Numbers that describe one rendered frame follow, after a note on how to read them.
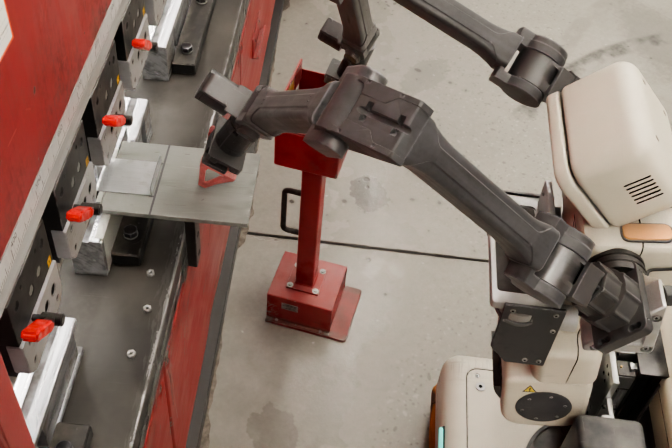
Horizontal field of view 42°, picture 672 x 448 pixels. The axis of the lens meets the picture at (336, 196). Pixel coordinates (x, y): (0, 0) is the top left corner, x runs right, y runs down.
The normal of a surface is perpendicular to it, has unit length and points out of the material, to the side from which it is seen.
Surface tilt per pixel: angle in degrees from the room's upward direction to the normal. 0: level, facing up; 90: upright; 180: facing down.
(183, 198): 0
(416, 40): 0
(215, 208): 0
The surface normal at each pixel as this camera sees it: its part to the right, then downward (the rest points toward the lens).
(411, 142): 0.57, 0.23
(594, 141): -0.62, -0.58
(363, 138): -0.39, -0.34
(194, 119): 0.07, -0.69
